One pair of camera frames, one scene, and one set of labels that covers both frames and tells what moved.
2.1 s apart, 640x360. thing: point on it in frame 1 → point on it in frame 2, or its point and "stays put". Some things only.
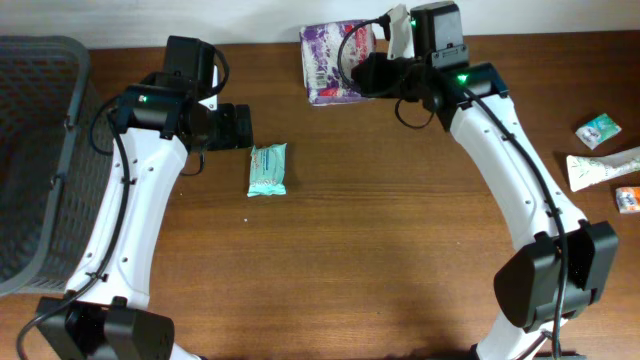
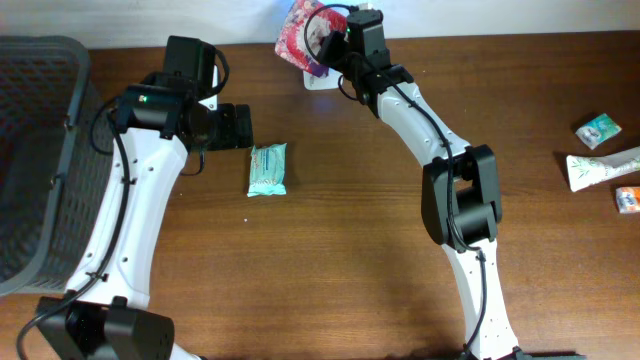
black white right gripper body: (391, 80) → (338, 56)
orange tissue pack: (628, 199) stays put
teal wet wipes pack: (268, 175) stays put
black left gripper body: (222, 127) stays put
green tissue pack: (598, 131) stays put
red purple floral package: (330, 53) → (301, 31)
